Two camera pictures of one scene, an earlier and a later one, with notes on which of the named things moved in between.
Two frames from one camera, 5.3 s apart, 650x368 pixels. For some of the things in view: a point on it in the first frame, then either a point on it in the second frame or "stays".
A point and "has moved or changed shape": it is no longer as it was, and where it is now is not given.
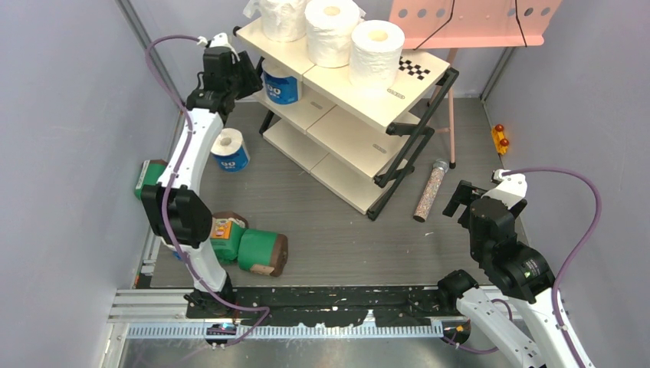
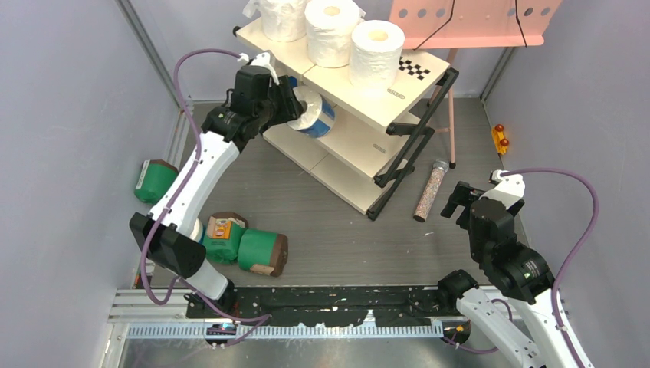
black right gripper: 463,192 stays
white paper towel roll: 329,24 stays
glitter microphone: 441,166 stays
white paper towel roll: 375,53 stays
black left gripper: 252,82 → 293,109
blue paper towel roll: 229,152 has moved or changed shape
